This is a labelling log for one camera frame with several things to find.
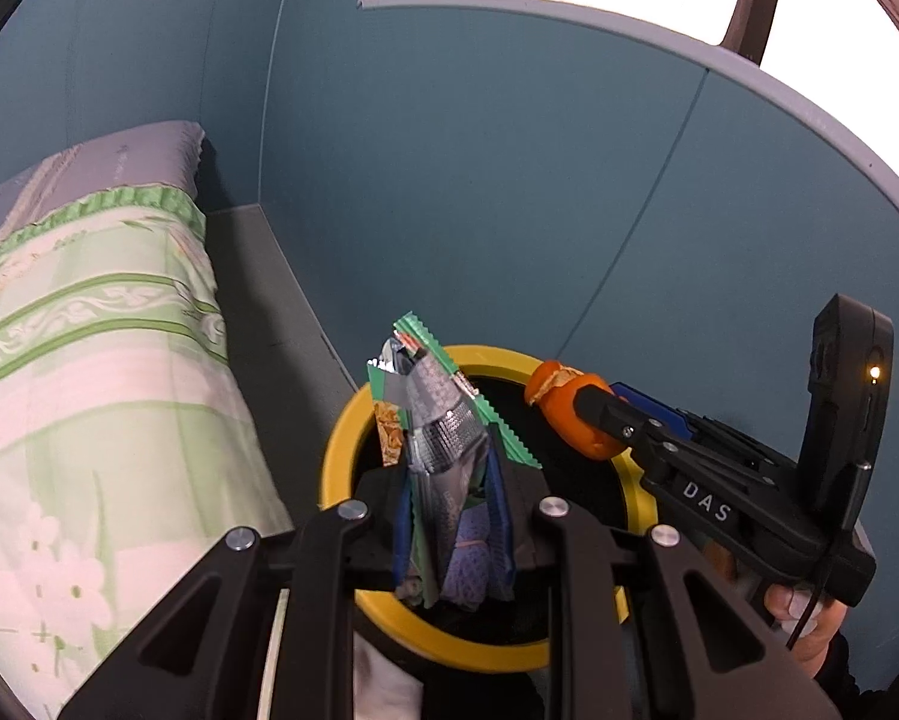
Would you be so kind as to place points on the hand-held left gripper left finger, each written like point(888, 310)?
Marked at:
point(402, 540)

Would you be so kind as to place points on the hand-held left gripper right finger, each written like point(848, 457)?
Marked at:
point(503, 540)

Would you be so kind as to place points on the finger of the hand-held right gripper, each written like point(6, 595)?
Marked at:
point(655, 409)
point(614, 412)

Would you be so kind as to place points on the orange peel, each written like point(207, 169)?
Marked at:
point(562, 412)

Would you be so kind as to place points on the yellow-rimmed trash bin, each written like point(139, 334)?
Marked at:
point(340, 457)

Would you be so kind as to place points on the green foil snack wrapper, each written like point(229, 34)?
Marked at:
point(438, 427)

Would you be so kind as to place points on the person's right forearm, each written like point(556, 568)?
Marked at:
point(843, 675)

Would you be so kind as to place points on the person's right hand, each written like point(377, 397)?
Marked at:
point(824, 626)

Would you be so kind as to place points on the green floral quilt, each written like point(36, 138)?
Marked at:
point(82, 390)

